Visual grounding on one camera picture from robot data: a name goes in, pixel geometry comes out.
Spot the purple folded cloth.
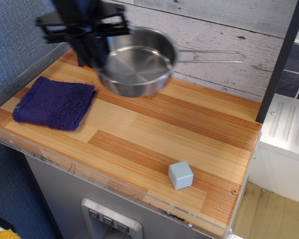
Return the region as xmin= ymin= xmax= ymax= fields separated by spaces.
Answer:
xmin=12 ymin=76 xmax=96 ymax=130

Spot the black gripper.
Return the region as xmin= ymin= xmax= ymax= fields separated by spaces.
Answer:
xmin=35 ymin=0 xmax=129 ymax=69

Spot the steel bowl with wire handle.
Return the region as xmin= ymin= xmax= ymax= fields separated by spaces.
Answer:
xmin=97 ymin=27 xmax=246 ymax=98

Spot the white ribbed appliance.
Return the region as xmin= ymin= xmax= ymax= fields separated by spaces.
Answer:
xmin=249 ymin=94 xmax=299 ymax=202

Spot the silver dispenser panel with buttons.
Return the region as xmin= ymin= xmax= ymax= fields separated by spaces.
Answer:
xmin=81 ymin=198 xmax=143 ymax=239

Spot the dark vertical post right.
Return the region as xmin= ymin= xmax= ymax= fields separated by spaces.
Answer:
xmin=256 ymin=0 xmax=299 ymax=123

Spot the grey blue cube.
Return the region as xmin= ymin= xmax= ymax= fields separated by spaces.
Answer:
xmin=168 ymin=161 xmax=193 ymax=190

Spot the yellow object at corner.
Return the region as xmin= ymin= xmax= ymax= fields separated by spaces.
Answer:
xmin=0 ymin=230 xmax=21 ymax=239

